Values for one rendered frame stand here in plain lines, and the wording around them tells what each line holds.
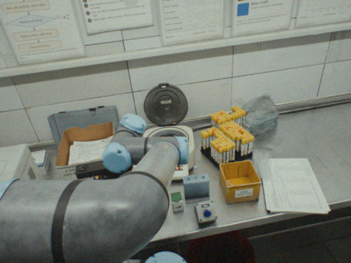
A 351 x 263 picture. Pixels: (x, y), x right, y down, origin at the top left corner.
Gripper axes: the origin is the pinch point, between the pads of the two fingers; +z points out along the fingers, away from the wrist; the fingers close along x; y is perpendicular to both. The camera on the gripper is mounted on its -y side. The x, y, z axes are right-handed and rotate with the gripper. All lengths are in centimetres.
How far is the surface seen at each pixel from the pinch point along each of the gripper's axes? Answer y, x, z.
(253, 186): 55, -1, -22
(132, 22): 1, 59, -49
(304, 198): 75, -6, -26
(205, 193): 42.4, 5.5, -8.5
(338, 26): 92, 54, -87
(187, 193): 35.7, 6.2, -6.1
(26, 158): -24.2, 18.0, 2.6
